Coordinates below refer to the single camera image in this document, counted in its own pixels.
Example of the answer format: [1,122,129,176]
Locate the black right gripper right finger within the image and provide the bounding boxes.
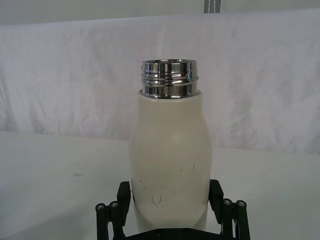
[209,179,251,240]

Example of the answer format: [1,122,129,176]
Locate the white table cloth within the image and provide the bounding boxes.
[0,129,320,240]

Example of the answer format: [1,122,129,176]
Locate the cream vacuum bottle steel neck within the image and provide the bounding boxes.
[128,58,213,232]

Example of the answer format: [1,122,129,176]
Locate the grey striped post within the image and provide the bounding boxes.
[204,0,222,14]

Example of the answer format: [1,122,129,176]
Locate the white curtain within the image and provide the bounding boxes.
[0,0,320,156]

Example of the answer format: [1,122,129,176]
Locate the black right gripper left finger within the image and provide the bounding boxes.
[94,181,133,240]

